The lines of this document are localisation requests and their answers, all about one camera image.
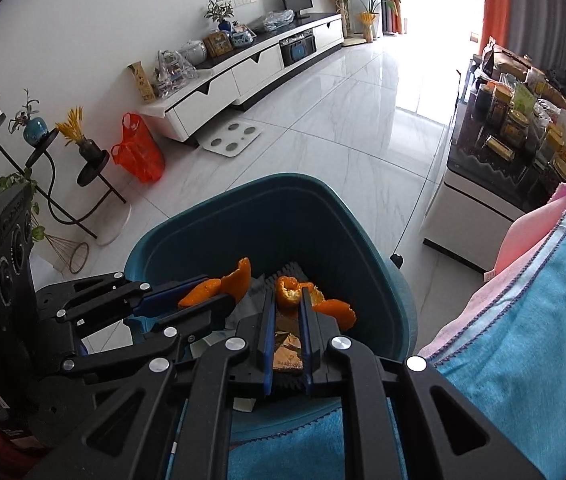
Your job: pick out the bonsai in blue vase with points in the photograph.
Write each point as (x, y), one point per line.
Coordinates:
(220, 12)

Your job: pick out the wooden picture frame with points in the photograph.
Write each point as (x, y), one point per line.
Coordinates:
(218, 44)

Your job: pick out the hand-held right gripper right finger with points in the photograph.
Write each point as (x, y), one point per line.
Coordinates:
(307, 350)

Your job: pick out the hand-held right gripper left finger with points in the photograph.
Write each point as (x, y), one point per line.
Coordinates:
(267, 350)

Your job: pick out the clear plastic wrapped model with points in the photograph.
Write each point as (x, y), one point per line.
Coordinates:
(175, 72)

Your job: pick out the pink cloth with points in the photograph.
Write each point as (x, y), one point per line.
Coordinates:
(523, 240)

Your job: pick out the blue vase with plant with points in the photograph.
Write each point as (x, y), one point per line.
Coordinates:
(35, 130)

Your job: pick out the dark vase with yellow wheat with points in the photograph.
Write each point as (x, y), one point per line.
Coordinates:
(89, 150)

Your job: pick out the black curved plant stand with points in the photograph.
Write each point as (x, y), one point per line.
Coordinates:
(93, 172)

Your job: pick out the teal plastic bin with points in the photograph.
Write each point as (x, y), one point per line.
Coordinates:
(263, 220)

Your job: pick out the white ceramic jar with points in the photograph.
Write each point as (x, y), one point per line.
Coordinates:
(195, 52)

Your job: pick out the plastic wrapped item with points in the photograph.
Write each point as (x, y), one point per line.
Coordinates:
(278, 20)

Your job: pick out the green potted vine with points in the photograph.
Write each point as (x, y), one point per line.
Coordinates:
(38, 232)

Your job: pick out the tall yellow box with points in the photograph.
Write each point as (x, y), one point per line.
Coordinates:
(144, 82)

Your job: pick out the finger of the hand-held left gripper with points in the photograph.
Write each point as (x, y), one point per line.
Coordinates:
(163, 300)
(198, 317)

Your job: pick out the orange plastic bag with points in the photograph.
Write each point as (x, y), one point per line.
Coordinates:
(138, 155)

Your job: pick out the golden snack bag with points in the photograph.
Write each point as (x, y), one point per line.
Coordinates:
(288, 350)

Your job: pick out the blue and white porcelain bowl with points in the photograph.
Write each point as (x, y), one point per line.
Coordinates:
(243, 37)

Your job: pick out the black coffee table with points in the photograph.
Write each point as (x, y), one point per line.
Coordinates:
(473, 200)

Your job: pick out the group of jars and boxes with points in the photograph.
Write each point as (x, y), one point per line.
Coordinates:
(518, 120)

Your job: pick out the black clothes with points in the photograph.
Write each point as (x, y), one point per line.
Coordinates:
(563, 80)

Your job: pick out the large curled orange peel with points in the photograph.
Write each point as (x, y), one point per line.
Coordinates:
(288, 292)

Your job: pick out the white bathroom scale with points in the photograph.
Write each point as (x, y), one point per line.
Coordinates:
(230, 140)

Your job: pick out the white and black TV stand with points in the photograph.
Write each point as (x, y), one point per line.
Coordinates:
(258, 67)

